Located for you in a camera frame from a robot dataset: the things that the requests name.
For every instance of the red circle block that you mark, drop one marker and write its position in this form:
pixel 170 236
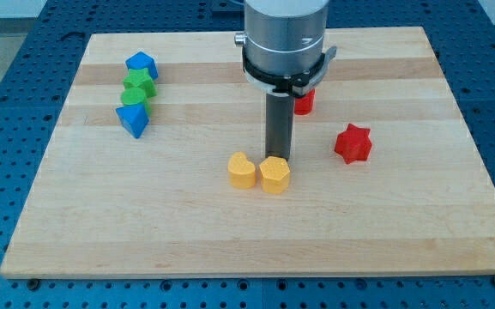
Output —
pixel 305 104

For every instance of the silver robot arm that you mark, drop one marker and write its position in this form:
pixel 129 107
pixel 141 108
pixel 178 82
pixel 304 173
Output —
pixel 282 45

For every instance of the red star block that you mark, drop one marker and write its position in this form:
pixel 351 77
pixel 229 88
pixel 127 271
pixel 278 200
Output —
pixel 354 144

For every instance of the green circle block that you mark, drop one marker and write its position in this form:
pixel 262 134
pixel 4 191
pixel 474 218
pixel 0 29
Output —
pixel 135 96

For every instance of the green star block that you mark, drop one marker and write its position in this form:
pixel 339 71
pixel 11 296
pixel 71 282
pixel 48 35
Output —
pixel 140 78

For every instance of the yellow heart block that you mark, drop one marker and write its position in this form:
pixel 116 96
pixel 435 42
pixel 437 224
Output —
pixel 241 171

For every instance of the yellow hexagon block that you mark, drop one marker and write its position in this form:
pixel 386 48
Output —
pixel 275 175

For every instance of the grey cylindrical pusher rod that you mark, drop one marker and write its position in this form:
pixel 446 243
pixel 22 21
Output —
pixel 278 126

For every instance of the wooden board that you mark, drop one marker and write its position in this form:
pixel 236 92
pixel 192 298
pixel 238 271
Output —
pixel 105 205

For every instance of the blue triangle block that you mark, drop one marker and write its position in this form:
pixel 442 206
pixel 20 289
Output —
pixel 133 118

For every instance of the blue cube block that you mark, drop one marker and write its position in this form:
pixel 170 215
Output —
pixel 141 60

